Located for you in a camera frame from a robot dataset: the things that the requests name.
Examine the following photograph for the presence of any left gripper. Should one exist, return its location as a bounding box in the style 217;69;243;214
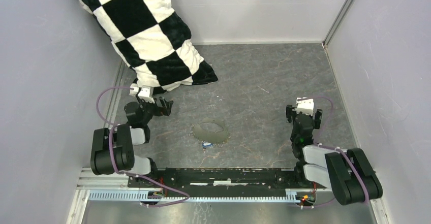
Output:
136;94;173;125

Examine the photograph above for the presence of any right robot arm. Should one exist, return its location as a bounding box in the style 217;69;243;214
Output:
286;102;383;205

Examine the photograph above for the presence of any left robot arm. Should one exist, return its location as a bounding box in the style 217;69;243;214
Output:
90;97;173;187

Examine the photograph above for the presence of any black white checkered blanket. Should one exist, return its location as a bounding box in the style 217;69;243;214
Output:
79;0;218;94

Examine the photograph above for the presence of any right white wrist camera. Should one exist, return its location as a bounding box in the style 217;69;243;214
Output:
295;98;314;116

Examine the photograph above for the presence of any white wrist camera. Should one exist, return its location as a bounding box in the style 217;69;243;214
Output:
295;98;314;116
129;83;156;104

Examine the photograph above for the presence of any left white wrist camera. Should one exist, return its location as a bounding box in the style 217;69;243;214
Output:
129;83;156;104

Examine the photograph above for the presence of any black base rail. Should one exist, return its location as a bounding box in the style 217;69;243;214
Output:
128;167;328;198

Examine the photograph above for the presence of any white slotted cable duct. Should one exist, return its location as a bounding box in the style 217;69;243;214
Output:
88;190;315;204

